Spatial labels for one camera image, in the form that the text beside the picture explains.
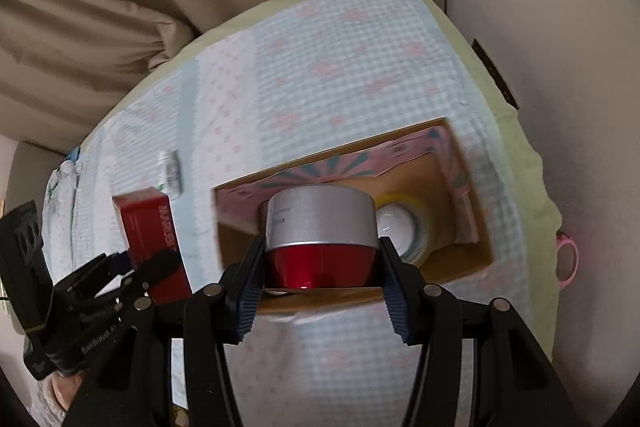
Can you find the blue checkered floral blanket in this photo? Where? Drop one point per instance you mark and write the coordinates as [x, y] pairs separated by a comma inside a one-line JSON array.
[[285, 80]]

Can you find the white round jar small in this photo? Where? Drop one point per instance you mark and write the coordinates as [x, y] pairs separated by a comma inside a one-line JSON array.
[[396, 223]]

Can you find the open cardboard box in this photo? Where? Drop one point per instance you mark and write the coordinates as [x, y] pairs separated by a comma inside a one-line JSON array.
[[424, 160]]

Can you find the red rectangular box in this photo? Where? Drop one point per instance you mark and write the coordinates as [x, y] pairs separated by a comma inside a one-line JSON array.
[[145, 218]]

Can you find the person left hand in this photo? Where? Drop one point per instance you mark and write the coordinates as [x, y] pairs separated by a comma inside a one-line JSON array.
[[57, 392]]

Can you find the white pill bottle green label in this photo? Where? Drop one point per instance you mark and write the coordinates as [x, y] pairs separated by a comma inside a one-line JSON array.
[[169, 177]]

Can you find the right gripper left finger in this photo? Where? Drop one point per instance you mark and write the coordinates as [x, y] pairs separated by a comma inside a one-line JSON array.
[[218, 315]]

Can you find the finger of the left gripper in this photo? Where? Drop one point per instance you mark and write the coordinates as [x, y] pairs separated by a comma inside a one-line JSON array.
[[85, 283], [134, 287]]

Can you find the red jar silver lid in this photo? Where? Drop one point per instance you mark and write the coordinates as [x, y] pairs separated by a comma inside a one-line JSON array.
[[321, 236]]

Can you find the yellow tape roll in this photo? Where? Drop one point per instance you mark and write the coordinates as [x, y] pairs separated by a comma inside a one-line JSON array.
[[430, 237]]

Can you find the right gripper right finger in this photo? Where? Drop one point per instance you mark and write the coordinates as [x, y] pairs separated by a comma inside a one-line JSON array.
[[514, 383]]

